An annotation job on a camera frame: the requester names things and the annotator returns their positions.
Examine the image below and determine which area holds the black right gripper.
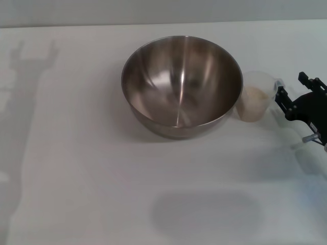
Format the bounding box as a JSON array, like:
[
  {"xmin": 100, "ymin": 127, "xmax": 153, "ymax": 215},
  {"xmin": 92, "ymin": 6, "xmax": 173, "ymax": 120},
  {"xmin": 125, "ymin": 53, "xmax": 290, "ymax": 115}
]
[{"xmin": 274, "ymin": 71, "xmax": 327, "ymax": 146}]

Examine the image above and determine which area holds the clear plastic measuring cup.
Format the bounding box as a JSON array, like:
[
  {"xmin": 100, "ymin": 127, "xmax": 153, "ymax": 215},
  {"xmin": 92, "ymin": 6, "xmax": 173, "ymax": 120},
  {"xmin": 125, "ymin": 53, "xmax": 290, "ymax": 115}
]
[{"xmin": 235, "ymin": 70, "xmax": 285, "ymax": 123}]

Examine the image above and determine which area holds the stainless steel mixing bowl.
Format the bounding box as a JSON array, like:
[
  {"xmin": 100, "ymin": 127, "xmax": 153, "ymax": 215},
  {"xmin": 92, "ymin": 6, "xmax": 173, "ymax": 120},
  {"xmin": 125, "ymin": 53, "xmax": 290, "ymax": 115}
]
[{"xmin": 120, "ymin": 35, "xmax": 244, "ymax": 140}]

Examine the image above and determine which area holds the beige rice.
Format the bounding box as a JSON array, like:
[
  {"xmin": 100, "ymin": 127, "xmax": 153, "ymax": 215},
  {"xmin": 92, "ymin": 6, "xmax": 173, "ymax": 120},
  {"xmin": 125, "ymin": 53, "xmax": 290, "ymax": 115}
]
[{"xmin": 236, "ymin": 86, "xmax": 269, "ymax": 123}]

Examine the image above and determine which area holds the silver plug with cable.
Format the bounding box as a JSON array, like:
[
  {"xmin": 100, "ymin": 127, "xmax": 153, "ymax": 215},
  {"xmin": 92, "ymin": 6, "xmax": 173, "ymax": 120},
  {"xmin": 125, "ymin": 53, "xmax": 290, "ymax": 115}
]
[{"xmin": 301, "ymin": 134, "xmax": 327, "ymax": 148}]

